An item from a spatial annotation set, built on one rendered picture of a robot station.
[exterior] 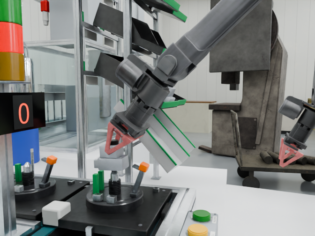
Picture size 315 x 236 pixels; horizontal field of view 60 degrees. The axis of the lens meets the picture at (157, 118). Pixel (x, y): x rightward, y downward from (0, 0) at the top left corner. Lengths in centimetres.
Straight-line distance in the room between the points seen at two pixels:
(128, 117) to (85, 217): 24
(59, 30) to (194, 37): 154
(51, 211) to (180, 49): 44
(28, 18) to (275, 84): 472
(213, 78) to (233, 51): 652
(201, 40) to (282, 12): 1091
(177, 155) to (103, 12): 54
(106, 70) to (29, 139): 75
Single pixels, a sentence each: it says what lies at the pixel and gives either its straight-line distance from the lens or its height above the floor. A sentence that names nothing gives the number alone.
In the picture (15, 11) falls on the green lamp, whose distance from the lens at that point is 57.
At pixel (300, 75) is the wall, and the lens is 1117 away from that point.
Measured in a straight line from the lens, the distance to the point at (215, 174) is 130.
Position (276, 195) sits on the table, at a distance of 113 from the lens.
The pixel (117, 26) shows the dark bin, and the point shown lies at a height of 145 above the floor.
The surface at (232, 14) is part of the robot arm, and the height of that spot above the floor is 139.
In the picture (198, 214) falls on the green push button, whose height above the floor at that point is 97.
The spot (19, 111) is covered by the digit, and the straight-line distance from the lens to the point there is 55.
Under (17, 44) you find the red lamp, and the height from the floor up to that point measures 132.
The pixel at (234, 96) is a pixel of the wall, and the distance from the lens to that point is 1120.
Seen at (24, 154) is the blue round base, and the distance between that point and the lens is 157.
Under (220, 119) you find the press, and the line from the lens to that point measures 528.
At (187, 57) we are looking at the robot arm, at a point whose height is 131.
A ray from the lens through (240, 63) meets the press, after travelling 481.
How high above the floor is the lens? 124
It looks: 6 degrees down
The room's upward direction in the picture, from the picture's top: straight up
